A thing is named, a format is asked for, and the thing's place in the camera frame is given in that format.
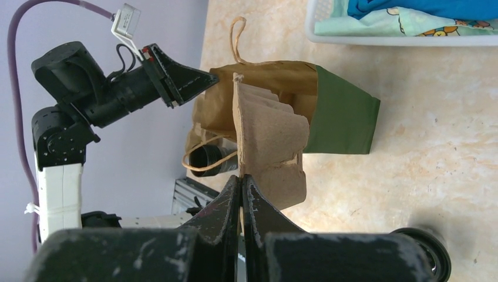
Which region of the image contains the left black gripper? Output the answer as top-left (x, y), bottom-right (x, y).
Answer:
top-left (83, 43), bottom-right (219, 128)

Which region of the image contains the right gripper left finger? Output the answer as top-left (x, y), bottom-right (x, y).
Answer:
top-left (25, 176), bottom-right (240, 281)

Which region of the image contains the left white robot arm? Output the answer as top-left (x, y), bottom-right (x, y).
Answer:
top-left (26, 41), bottom-right (219, 243)

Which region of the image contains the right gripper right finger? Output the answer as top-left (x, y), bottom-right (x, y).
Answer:
top-left (241, 174), bottom-right (436, 281)

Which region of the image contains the white plastic basket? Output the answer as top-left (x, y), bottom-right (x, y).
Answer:
top-left (305, 1), bottom-right (497, 47)

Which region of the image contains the green brown paper bag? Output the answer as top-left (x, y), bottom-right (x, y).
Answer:
top-left (185, 30), bottom-right (381, 155)

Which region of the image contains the light green cloth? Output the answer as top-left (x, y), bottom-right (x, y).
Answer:
top-left (314, 1), bottom-right (497, 37)

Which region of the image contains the dark coffee cup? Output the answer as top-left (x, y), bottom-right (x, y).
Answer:
top-left (392, 225), bottom-right (452, 282)
top-left (189, 145), bottom-right (238, 177)

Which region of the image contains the blue cloth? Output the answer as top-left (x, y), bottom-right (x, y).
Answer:
top-left (347, 0), bottom-right (497, 21)

